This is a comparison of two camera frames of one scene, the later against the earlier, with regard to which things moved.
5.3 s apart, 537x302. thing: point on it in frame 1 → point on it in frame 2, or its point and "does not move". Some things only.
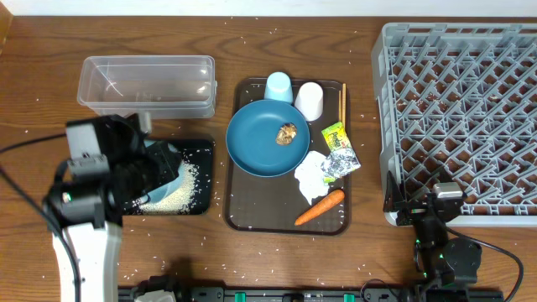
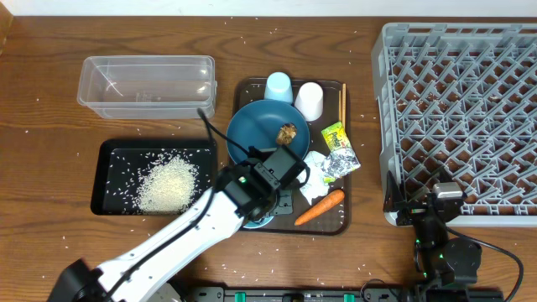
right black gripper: [395, 202] does not move
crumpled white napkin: [310, 174] does not move
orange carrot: [326, 203] does not move
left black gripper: [169, 166] → [289, 206]
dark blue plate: [251, 138] does not move
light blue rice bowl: [148, 143] → [252, 225]
